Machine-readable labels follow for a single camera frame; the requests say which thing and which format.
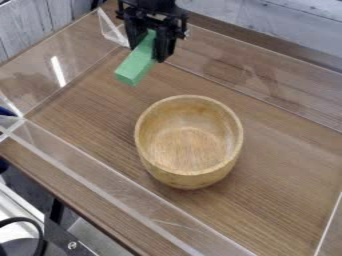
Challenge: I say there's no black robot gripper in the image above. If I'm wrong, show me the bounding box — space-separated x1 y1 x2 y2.
116 0 189 63

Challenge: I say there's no green rectangular block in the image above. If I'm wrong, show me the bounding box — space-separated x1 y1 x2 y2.
115 30 155 86

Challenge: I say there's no brown wooden bowl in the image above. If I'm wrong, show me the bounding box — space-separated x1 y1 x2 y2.
134 95 245 190

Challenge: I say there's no black table leg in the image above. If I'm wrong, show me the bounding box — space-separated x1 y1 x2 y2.
50 199 64 224

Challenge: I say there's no metal plate with screw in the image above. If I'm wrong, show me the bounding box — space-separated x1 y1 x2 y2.
44 219 98 256

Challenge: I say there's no clear acrylic front wall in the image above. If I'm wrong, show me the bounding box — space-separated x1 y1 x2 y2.
0 116 255 256

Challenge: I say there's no black cable loop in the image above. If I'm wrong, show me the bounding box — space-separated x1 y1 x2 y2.
0 216 48 256

